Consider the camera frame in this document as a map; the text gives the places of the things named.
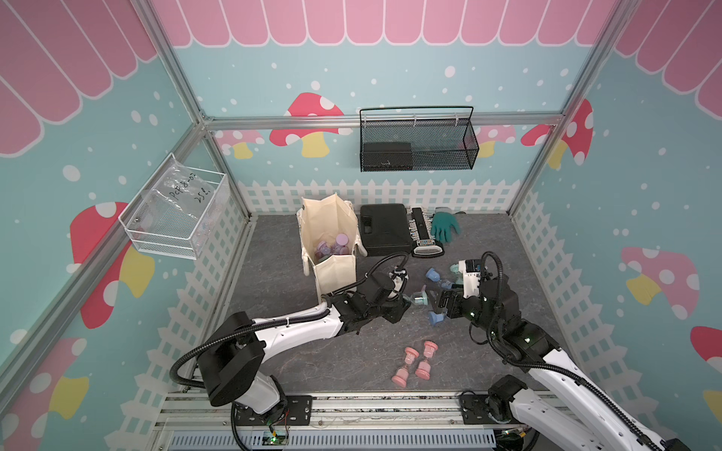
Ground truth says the green hourglass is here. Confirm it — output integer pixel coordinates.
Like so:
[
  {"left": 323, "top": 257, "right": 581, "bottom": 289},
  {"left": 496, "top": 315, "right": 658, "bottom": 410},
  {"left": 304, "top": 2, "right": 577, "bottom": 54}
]
[
  {"left": 411, "top": 285, "right": 429, "bottom": 306},
  {"left": 449, "top": 264, "right": 464, "bottom": 285}
]

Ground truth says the purple hourglass top cluster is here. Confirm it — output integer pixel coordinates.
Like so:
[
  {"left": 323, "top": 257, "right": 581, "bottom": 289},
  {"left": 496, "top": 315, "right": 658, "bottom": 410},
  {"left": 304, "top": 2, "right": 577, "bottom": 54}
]
[{"left": 314, "top": 241, "right": 334, "bottom": 261}]

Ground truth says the cream canvas tote bag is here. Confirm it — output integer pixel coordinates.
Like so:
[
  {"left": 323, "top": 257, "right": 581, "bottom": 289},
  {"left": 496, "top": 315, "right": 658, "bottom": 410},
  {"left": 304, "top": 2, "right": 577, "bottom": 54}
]
[{"left": 296, "top": 194, "right": 368, "bottom": 296}]

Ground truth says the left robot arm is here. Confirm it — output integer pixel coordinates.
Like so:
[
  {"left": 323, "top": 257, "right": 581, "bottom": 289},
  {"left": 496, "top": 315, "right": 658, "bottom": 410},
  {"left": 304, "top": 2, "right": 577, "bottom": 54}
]
[{"left": 168, "top": 252, "right": 411, "bottom": 423}]

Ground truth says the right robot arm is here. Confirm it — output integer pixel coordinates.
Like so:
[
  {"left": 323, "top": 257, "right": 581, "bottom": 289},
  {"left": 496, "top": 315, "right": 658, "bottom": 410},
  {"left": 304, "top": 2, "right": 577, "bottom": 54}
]
[{"left": 431, "top": 252, "right": 687, "bottom": 450}]

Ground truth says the blue hourglass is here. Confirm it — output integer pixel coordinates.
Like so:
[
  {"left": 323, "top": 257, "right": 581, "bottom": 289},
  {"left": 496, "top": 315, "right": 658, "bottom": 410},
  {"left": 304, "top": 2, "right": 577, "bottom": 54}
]
[
  {"left": 426, "top": 268, "right": 453, "bottom": 291},
  {"left": 428, "top": 311, "right": 447, "bottom": 327}
]

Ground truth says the blue hourglass upper right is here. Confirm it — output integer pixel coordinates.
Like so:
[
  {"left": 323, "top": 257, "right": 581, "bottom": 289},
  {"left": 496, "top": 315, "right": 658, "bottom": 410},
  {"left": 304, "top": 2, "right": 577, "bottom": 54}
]
[{"left": 426, "top": 268, "right": 453, "bottom": 291}]

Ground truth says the plastic bag in bin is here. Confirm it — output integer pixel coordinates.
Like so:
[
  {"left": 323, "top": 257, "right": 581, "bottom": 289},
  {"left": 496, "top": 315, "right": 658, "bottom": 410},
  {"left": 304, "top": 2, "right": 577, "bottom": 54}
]
[{"left": 140, "top": 163, "right": 229, "bottom": 251}]

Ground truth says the black plastic case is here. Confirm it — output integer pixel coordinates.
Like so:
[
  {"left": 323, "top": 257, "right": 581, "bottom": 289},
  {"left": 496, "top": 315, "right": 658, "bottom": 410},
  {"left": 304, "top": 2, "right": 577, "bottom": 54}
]
[{"left": 359, "top": 204, "right": 413, "bottom": 257}]

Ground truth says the black bit holder strip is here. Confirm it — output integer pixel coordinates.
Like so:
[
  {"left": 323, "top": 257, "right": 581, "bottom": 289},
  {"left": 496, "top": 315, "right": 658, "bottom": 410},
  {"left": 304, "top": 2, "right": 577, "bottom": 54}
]
[{"left": 409, "top": 207, "right": 445, "bottom": 259}]

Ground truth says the green rubber glove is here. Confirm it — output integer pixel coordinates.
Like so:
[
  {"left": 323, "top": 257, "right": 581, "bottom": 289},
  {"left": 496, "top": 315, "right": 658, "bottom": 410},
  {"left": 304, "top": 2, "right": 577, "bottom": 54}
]
[{"left": 431, "top": 209, "right": 462, "bottom": 244}]

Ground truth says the black box in basket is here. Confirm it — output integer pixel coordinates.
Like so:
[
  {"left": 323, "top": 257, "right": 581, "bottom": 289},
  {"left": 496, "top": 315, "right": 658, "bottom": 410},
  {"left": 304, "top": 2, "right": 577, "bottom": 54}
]
[{"left": 360, "top": 142, "right": 414, "bottom": 172}]

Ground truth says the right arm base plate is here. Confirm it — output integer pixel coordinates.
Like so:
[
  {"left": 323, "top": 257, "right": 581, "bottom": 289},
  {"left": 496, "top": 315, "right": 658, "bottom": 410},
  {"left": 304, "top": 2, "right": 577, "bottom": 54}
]
[{"left": 457, "top": 391, "right": 528, "bottom": 428}]

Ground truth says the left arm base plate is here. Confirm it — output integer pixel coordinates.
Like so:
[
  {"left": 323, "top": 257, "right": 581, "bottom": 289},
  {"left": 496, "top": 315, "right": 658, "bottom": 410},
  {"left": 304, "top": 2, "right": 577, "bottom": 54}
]
[{"left": 235, "top": 396, "right": 313, "bottom": 427}]

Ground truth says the black wire mesh basket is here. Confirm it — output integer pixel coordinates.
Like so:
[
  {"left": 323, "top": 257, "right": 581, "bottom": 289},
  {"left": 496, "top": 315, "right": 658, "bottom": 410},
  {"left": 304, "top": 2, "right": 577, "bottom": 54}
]
[{"left": 358, "top": 106, "right": 479, "bottom": 171}]

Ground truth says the clear plastic wall bin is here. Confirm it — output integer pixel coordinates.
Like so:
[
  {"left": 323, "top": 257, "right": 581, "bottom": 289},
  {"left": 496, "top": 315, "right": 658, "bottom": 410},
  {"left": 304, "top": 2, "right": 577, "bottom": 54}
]
[{"left": 118, "top": 153, "right": 231, "bottom": 260}]

